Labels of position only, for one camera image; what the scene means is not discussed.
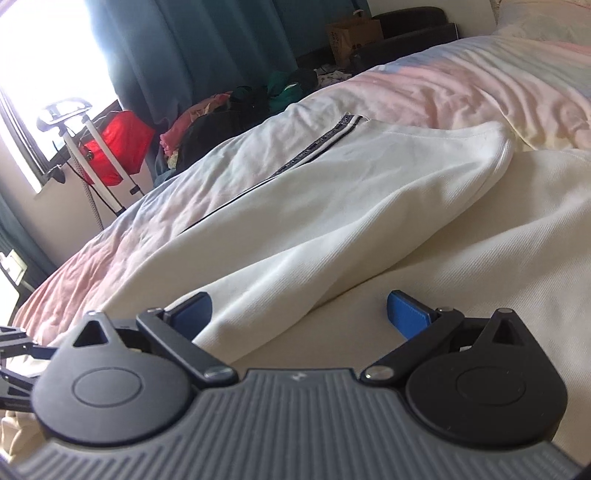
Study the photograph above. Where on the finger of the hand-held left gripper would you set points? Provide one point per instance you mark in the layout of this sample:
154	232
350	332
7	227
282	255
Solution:
16	390
27	350

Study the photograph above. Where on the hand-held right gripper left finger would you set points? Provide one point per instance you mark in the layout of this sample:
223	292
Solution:
193	310

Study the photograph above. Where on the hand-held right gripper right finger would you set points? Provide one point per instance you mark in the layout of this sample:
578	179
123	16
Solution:
407	314

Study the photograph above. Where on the white jacket with black stripe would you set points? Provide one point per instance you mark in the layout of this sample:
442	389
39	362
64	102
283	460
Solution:
351	203

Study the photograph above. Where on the pink clothes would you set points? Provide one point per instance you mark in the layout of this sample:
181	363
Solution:
184	127

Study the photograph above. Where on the black clothes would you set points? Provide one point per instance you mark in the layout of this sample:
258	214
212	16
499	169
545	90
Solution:
217	127

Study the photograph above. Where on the green clothes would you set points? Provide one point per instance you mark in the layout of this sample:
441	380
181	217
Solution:
288	90

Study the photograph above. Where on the teal curtain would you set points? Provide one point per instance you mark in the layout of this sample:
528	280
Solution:
207	50
21	221

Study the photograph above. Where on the red bag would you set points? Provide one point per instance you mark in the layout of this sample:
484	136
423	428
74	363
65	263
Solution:
120	147

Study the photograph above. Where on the white garment steamer stand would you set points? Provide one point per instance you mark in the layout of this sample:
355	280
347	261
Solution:
69	138

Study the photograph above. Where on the bed with pastel sheet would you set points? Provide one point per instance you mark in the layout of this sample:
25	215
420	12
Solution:
438	87

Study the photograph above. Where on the white patterned cloth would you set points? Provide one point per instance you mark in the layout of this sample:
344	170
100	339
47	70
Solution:
334	76

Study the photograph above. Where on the brown cardboard box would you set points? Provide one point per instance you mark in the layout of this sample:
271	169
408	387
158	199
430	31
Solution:
353	41

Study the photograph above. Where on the black sofa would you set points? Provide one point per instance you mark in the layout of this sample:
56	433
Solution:
415	30

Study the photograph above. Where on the bright window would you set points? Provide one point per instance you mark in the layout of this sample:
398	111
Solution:
41	55

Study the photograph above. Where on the pale pillow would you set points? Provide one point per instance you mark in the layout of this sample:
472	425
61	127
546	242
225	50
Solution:
540	11

